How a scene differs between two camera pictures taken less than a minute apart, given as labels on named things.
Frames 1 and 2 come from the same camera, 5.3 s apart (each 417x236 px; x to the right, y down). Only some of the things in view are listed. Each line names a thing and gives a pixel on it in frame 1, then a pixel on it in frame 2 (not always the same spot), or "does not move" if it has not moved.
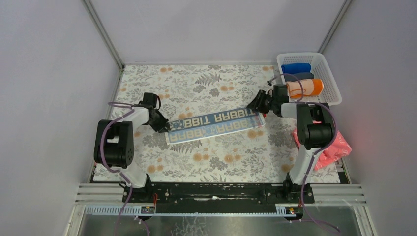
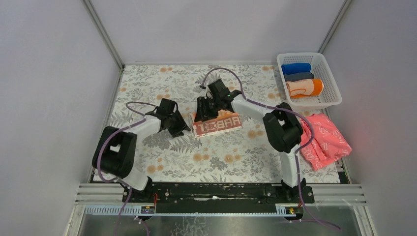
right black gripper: [261, 103] -> [208, 108]
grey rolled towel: [300, 76] does not move
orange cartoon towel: [312, 87] does not move
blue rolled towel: [296, 68] does not move
